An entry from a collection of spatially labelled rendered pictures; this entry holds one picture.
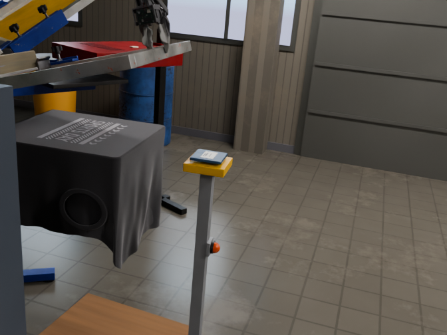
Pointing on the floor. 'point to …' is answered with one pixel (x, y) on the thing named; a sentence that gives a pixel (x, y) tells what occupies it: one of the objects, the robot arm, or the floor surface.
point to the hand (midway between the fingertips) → (159, 50)
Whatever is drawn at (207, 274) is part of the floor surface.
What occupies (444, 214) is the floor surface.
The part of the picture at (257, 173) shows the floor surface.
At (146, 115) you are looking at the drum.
